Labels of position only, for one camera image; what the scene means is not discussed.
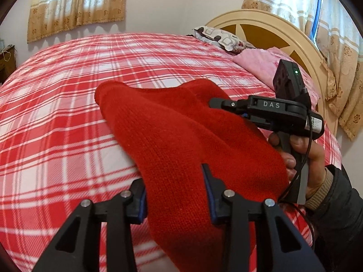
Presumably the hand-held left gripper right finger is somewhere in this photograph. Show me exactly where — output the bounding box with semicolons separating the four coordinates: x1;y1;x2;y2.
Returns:
201;163;326;272

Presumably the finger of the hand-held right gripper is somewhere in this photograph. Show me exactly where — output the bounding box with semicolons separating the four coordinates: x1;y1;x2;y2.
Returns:
209;98;250;112

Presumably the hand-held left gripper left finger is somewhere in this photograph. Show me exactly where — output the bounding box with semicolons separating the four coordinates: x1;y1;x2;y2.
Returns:
34;179;148;272

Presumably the red knitted garment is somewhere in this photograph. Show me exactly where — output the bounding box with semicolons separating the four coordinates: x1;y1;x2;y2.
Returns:
95;79;290;272

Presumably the person's right forearm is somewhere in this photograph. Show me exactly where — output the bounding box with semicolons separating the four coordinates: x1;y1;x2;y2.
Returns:
305;164;363;272

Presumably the person's right hand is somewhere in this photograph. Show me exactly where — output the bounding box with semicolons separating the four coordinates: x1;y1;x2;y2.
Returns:
268;133;325;192

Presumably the pink floral pillow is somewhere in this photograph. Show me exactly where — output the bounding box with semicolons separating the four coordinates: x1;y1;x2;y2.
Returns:
233;47;321;114

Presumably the white brown patterned pillow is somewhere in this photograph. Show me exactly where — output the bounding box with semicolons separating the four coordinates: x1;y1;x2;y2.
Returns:
194;26;256;56

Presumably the long beige floral curtain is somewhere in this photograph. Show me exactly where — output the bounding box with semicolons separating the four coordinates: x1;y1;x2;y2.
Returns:
241;0;363;142

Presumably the cream wooden headboard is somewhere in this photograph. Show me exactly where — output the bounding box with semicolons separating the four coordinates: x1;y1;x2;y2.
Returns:
204;9;339;136

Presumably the red plaid bed sheet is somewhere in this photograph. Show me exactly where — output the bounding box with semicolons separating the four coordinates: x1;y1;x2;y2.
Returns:
0;32;343;272

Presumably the short beige floral curtain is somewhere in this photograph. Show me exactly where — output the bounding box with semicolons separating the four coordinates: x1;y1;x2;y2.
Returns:
27;0;129;44

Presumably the brown wooden cabinet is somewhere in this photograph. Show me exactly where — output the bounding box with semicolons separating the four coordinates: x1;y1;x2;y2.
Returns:
0;45;16;84

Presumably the black cable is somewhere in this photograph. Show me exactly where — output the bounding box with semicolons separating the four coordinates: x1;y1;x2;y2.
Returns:
276;89;315;250

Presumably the blue window frame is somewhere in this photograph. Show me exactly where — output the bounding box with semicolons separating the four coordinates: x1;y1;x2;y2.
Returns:
309;0;324;44

